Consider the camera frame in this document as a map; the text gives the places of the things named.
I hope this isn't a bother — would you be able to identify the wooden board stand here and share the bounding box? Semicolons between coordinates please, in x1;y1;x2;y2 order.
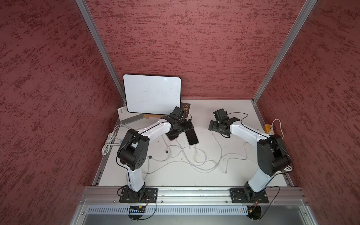
144;114;168;120

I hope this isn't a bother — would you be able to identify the dark book chinese title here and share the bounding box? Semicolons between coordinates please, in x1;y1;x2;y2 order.
181;102;191;119

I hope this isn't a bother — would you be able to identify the white bundled cable left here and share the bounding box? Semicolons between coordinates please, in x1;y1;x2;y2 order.
101;123;133;155

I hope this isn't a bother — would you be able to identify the white board black frame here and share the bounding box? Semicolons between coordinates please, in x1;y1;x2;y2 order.
123;74;182;115

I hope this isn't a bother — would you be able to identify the yellow power strip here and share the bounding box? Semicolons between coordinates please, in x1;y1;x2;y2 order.
263;124;275;135

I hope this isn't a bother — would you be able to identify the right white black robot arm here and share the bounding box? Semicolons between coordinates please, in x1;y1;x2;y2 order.
209;109;292;202

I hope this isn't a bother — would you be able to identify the left aluminium corner post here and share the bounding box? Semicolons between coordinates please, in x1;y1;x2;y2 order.
76;0;126;105

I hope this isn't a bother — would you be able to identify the grey flat box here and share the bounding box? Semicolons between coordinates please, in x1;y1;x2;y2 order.
117;106;144;125

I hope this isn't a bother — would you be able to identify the pink case phone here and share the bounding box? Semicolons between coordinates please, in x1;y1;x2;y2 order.
166;133;179;141

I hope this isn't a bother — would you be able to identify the clear case phone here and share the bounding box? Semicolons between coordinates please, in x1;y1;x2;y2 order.
185;128;199;145

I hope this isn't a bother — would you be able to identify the white power strip cord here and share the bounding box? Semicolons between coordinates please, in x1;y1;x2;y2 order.
271;118;293;173

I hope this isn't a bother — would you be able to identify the white charging cable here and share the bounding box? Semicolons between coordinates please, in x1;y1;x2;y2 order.
193;133;259;174
140;137;209;175

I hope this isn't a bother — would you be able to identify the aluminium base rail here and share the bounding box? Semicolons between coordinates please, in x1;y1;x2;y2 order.
79;186;309;206

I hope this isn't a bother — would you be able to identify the aluminium corner post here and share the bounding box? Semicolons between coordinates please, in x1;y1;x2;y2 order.
76;0;126;105
251;0;318;105

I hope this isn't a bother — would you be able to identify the right aluminium corner post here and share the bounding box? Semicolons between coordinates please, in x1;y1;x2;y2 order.
251;0;318;105

